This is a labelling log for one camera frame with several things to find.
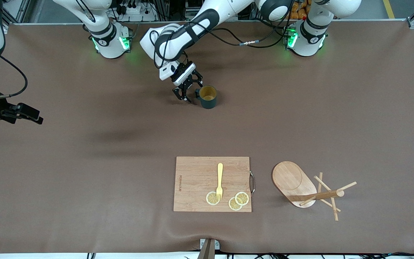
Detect bamboo cutting board metal handle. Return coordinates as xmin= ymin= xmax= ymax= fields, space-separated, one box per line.
xmin=173 ymin=156 xmax=256 ymax=213

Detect white power strip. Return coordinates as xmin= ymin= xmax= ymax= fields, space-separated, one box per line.
xmin=120 ymin=0 xmax=157 ymax=21

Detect camera stand bracket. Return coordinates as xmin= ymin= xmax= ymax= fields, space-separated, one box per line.
xmin=197 ymin=238 xmax=220 ymax=259

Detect yellow plastic fork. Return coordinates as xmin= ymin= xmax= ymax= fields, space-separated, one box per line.
xmin=216 ymin=163 xmax=224 ymax=201

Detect brown table mat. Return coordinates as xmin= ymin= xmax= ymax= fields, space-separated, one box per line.
xmin=0 ymin=20 xmax=414 ymax=254

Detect wooden mug rack with pegs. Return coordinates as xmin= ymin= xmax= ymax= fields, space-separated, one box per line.
xmin=272 ymin=161 xmax=357 ymax=222

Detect dark teal mug yellow inside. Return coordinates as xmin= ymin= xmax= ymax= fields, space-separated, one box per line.
xmin=195 ymin=85 xmax=217 ymax=109

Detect orange snack packets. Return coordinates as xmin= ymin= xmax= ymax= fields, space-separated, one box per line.
xmin=288 ymin=0 xmax=310 ymax=20

